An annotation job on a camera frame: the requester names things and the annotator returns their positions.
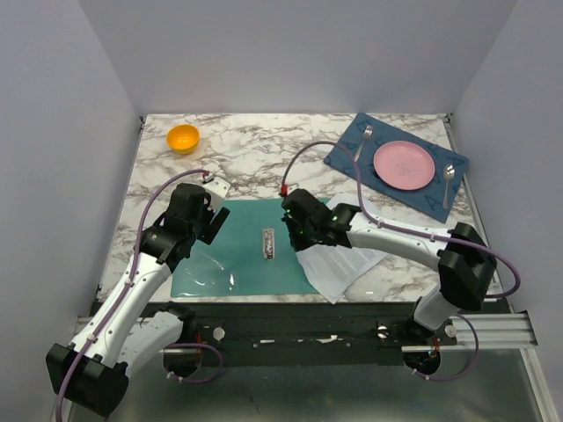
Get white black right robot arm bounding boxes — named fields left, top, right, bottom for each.
left=281, top=189, right=497, bottom=345

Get orange plastic bowl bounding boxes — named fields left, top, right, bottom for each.
left=166, top=124, right=200, bottom=155

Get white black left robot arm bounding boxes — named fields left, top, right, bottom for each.
left=46, top=178, right=230, bottom=418

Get silver spoon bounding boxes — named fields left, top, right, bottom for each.
left=442, top=164, right=456, bottom=209

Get teal plastic folder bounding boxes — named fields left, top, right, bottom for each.
left=171, top=198, right=315, bottom=298

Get silver folder clip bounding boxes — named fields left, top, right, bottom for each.
left=262, top=228, right=275, bottom=260

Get blue fabric placemat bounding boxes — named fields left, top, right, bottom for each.
left=324, top=113, right=470, bottom=222

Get printed white paper sheets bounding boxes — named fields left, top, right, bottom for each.
left=296, top=245, right=387, bottom=304

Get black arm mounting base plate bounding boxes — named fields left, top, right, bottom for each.
left=131, top=301, right=458, bottom=368

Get pink plate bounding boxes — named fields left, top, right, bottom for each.
left=373, top=141, right=435, bottom=191

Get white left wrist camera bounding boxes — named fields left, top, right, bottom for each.
left=202, top=176, right=230, bottom=212

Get aluminium extrusion rail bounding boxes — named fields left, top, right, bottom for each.
left=448, top=309, right=540, bottom=351

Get silver fork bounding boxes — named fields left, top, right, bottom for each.
left=354, top=125, right=373, bottom=162

